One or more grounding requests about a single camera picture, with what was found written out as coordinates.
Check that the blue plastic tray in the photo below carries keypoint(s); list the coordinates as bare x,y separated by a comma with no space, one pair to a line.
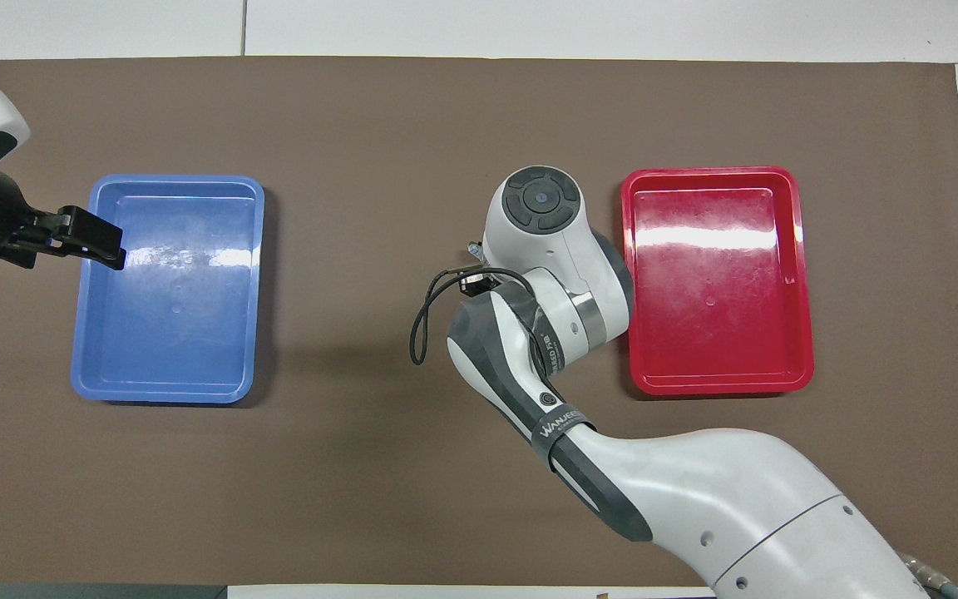
171,333

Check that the red plastic tray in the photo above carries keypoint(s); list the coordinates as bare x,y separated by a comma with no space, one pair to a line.
720,316

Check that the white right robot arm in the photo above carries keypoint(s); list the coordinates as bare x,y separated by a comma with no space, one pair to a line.
695,491

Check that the brown table mat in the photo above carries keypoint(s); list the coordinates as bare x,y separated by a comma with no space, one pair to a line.
362,125

